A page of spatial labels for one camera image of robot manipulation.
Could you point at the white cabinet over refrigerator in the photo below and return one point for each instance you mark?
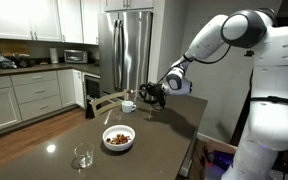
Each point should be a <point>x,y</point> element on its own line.
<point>127,4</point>

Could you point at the dish rack with dishes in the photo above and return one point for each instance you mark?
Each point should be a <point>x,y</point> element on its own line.
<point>7,62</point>

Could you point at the silver toaster oven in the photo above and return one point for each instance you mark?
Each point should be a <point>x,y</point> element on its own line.
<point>75,56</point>

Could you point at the stainless steel refrigerator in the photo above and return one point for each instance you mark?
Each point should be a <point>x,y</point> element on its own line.
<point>130,53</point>

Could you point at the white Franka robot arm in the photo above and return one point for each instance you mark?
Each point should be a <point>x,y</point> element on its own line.
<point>274,100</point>

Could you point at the black under-counter oven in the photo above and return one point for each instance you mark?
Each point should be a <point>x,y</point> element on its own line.
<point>92,90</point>

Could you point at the wooden box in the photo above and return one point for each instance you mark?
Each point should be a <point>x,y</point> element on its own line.
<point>220,146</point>

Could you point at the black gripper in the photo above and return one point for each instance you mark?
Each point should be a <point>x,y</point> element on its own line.
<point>159,91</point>

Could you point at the clear drinking glass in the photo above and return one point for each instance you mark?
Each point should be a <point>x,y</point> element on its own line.
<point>84,156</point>

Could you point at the white upper kitchen cabinets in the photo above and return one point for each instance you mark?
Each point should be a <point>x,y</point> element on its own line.
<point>40,20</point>

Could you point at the wooden cutting board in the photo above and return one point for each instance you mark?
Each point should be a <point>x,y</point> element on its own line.
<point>12,47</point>

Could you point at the wooden chair back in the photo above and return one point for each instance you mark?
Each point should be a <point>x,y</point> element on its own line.
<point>104,101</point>

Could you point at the white lower kitchen cabinets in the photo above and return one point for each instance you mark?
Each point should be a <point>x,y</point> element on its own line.
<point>34,96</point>

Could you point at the white ceramic cup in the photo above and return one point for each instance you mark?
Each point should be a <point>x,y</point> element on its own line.
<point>127,107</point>

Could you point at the white ceramic bowl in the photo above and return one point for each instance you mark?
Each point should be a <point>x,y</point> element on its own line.
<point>117,130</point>

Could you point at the white paper towel roll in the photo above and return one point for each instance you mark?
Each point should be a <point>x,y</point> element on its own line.
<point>53,55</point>

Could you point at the black camera stand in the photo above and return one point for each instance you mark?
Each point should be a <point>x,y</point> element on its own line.
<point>249,52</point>

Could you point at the mixed nuts and dried fruit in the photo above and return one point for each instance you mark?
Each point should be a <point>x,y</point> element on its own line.
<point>118,139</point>

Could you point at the white kitchen cabinets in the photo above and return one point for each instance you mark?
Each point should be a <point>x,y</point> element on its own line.
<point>40,20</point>
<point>34,96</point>

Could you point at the stainless steel electric kettle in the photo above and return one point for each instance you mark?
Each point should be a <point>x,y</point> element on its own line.
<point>142,91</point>

